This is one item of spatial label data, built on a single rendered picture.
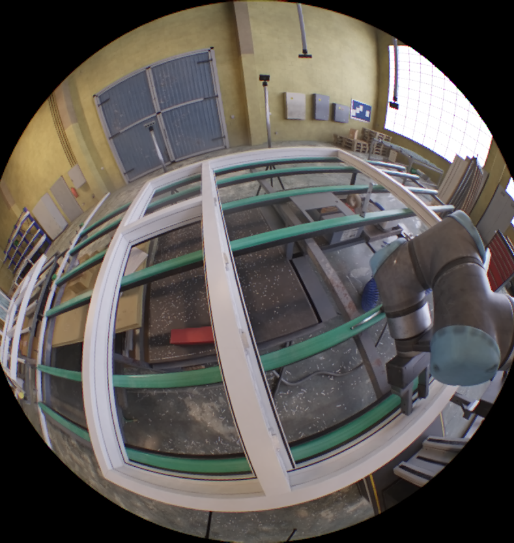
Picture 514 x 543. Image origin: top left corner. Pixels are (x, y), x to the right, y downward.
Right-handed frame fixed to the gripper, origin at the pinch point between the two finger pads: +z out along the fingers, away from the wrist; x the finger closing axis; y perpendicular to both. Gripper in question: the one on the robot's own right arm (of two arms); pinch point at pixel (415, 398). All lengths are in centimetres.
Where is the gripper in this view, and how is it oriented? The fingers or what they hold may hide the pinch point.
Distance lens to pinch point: 46.1
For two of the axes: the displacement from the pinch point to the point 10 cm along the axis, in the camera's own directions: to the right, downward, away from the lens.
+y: -0.1, 2.8, 9.6
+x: -9.6, 2.6, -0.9
